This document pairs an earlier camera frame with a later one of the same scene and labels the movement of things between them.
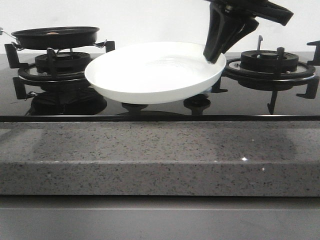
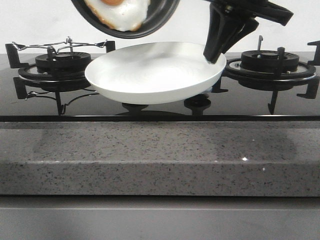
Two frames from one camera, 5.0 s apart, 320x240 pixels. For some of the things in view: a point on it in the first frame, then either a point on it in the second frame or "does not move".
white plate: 152,72 does not move
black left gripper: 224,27 does not move
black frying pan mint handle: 57,37 -> 161,14
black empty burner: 268,70 does not move
